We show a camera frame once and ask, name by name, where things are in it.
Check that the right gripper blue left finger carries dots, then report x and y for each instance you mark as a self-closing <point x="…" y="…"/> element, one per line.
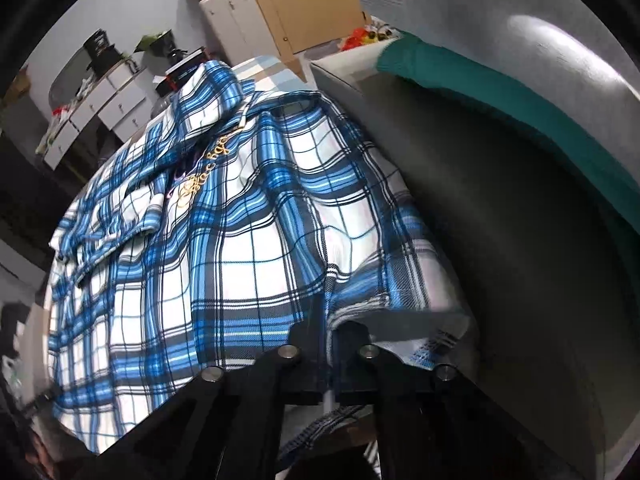
<point x="223" y="424"/>

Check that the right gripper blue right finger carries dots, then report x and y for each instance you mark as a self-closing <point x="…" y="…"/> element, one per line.
<point x="435" y="424"/>

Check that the blue white plaid shirt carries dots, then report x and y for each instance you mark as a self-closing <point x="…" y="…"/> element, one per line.
<point x="235" y="214"/>

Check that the folded white and green clothes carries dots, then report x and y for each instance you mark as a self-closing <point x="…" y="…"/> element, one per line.
<point x="552" y="64"/>

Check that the white drawer desk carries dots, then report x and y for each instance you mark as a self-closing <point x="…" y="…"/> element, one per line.
<point x="119" y="100"/>

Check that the black red shoe box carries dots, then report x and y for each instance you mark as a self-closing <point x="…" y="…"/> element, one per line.
<point x="176" y="76"/>

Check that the plaid brown blue bedsheet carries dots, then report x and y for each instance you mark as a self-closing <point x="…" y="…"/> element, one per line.
<point x="270" y="72"/>

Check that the grey oval mirror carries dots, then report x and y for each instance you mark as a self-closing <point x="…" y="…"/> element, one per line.
<point x="69" y="80"/>

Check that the dark flower bouquet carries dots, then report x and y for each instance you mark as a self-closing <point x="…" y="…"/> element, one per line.
<point x="162" y="45"/>

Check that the black hat box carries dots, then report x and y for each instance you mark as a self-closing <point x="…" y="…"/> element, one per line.
<point x="103" y="55"/>

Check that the shoes on floor pile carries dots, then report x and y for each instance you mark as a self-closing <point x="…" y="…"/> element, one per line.
<point x="370" y="34"/>

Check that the white upright suitcase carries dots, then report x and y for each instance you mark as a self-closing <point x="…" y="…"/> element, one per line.
<point x="248" y="28"/>

